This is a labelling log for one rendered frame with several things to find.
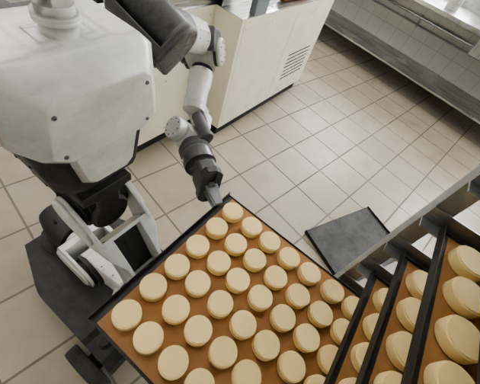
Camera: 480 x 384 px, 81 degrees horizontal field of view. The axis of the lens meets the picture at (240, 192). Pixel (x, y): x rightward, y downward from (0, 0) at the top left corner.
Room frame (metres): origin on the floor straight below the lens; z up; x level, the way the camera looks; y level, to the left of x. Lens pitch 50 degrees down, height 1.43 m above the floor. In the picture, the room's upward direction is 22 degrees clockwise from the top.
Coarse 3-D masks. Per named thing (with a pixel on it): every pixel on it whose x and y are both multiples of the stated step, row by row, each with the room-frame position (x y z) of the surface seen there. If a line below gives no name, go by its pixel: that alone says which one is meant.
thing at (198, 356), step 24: (216, 216) 0.38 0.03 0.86; (216, 240) 0.32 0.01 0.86; (192, 264) 0.25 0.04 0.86; (240, 264) 0.29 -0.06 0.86; (168, 288) 0.19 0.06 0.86; (216, 288) 0.22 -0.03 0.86; (312, 288) 0.30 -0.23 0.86; (144, 312) 0.13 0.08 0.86; (192, 312) 0.16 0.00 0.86; (264, 312) 0.21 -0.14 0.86; (336, 312) 0.27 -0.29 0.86; (120, 336) 0.08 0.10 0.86; (168, 336) 0.11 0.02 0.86; (216, 336) 0.14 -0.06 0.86; (288, 336) 0.19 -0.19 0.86; (144, 360) 0.06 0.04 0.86; (192, 360) 0.09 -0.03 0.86; (240, 360) 0.12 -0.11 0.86; (312, 360) 0.16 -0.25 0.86
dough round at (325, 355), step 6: (324, 348) 0.18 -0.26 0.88; (330, 348) 0.19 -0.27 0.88; (336, 348) 0.19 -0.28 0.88; (318, 354) 0.17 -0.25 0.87; (324, 354) 0.17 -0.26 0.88; (330, 354) 0.18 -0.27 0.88; (318, 360) 0.16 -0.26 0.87; (324, 360) 0.16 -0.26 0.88; (330, 360) 0.17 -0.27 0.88; (324, 366) 0.15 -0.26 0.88; (330, 366) 0.16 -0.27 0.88; (324, 372) 0.15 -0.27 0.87
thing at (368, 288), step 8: (368, 280) 0.32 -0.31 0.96; (368, 288) 0.30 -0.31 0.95; (360, 296) 0.28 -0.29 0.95; (368, 296) 0.28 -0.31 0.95; (360, 304) 0.26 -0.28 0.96; (360, 312) 0.25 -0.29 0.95; (352, 320) 0.22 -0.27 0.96; (352, 328) 0.21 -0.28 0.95; (344, 336) 0.19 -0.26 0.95; (352, 336) 0.20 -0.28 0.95; (344, 344) 0.17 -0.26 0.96; (344, 352) 0.17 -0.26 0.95; (336, 360) 0.15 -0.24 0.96; (336, 368) 0.14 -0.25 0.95; (328, 376) 0.12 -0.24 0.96; (336, 376) 0.13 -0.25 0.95
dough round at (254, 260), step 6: (246, 252) 0.31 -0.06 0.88; (252, 252) 0.32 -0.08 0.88; (258, 252) 0.32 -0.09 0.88; (246, 258) 0.30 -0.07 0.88; (252, 258) 0.30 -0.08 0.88; (258, 258) 0.31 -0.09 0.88; (264, 258) 0.32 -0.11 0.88; (246, 264) 0.29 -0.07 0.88; (252, 264) 0.29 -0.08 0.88; (258, 264) 0.30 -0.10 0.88; (264, 264) 0.30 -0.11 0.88; (252, 270) 0.28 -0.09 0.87; (258, 270) 0.29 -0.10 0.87
